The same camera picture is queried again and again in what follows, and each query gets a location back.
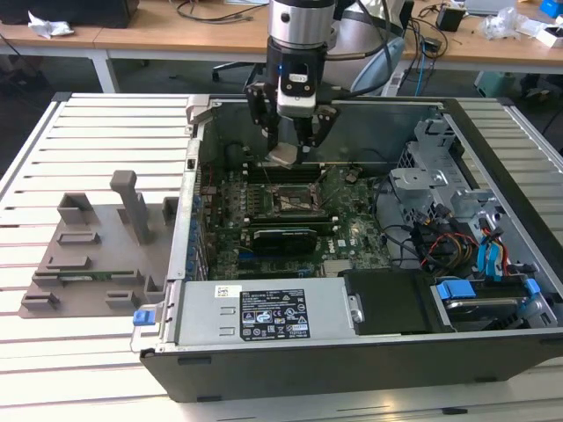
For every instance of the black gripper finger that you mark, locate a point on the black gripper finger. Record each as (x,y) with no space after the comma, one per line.
(266,110)
(319,127)

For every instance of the silver topped CPU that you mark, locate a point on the silver topped CPU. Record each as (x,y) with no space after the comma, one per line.
(283,154)

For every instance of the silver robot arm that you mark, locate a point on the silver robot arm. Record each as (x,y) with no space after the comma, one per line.
(299,22)

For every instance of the CPU socket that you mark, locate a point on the CPU socket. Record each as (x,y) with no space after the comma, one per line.
(292,200)

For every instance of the black RAM slot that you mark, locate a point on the black RAM slot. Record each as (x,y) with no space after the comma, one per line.
(286,219)
(286,215)
(325,227)
(314,166)
(286,222)
(290,174)
(314,170)
(290,178)

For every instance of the black office chair base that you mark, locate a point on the black office chair base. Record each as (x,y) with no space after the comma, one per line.
(233,66)

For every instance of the silver coin battery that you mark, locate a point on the silver coin battery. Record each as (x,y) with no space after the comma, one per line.
(351,177)

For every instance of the silver metal disk bay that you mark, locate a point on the silver metal disk bay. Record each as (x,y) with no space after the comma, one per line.
(413,182)

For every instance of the black desktop box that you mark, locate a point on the black desktop box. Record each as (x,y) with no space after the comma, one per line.
(408,17)

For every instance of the wooden top desk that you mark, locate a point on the wooden top desk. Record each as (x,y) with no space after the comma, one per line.
(176,37)

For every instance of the black graphics card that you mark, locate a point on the black graphics card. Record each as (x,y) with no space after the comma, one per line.
(286,241)

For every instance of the black power adapter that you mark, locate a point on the black power adapter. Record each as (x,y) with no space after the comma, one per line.
(433,44)

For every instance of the green motherboard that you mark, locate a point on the green motherboard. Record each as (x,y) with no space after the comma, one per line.
(369,255)

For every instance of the silver chipset heatsink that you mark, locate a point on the silver chipset heatsink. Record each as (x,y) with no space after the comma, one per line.
(338,268)

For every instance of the blue expansion slot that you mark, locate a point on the blue expansion slot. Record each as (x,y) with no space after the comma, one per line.
(246,256)

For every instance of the small black box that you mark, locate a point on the small black box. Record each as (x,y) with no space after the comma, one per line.
(449,19)

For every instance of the pale green storage box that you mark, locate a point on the pale green storage box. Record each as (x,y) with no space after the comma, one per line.
(497,83)

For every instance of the black plastic shroud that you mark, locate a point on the black plastic shroud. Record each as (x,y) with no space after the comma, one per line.
(387,303)

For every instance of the grey laptop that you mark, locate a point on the grey laptop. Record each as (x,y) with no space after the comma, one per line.
(488,5)

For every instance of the clear plastic bag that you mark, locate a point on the clear plastic bag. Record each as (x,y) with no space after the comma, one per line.
(501,22)

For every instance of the grey parts rack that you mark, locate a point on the grey parts rack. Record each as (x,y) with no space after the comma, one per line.
(114,255)

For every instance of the hard disk in blue carrier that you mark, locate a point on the hard disk in blue carrier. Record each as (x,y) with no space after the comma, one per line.
(457,290)

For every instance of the grey power supply unit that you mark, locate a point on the grey power supply unit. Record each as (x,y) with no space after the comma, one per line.
(202,316)

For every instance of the black equipment case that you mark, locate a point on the black equipment case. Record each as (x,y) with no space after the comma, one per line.
(66,11)

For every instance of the crumpled white paper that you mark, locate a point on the crumpled white paper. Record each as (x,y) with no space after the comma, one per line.
(48,26)

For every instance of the black open PC case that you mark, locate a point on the black open PC case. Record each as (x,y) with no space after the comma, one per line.
(308,369)

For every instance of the blue case release latch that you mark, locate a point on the blue case release latch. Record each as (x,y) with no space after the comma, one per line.
(143,318)

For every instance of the green RAM stick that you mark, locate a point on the green RAM stick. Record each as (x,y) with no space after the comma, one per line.
(88,277)

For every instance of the white cardboard box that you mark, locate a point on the white cardboard box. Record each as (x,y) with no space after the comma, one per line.
(550,37)

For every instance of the small blue box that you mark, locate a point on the small blue box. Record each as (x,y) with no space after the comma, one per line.
(548,6)

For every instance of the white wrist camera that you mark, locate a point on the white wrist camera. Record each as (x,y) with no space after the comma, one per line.
(297,105)

